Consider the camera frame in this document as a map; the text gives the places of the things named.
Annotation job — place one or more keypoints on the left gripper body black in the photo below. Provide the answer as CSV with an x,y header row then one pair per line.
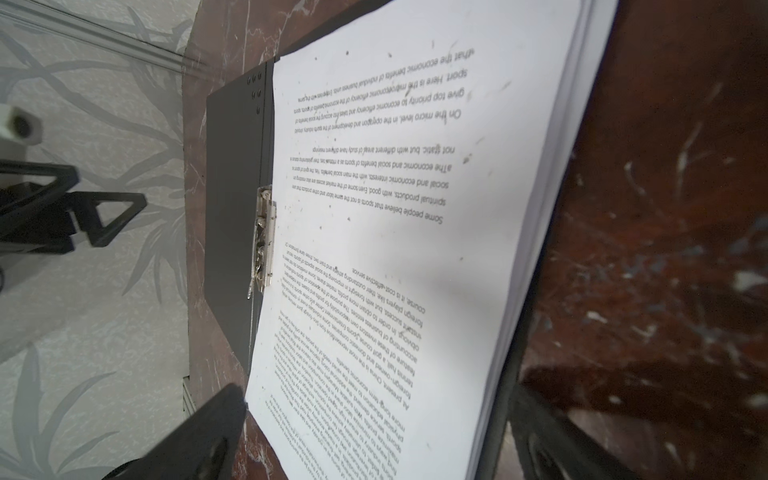
x,y
46,230

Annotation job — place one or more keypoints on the aluminium frame horizontal bar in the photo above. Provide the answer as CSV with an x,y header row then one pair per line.
x,y
49,19

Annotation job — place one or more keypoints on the printed sheet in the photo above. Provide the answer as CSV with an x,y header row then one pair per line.
x,y
408,240

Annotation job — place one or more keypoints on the folder white cover black inside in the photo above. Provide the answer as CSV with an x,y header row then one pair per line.
x,y
237,210

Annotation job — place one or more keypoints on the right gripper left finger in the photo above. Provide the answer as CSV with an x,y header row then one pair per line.
x,y
203,447

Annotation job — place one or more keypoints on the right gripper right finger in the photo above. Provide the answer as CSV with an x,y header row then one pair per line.
x,y
550,446

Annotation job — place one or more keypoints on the metal folder clip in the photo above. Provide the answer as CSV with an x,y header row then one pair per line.
x,y
263,242

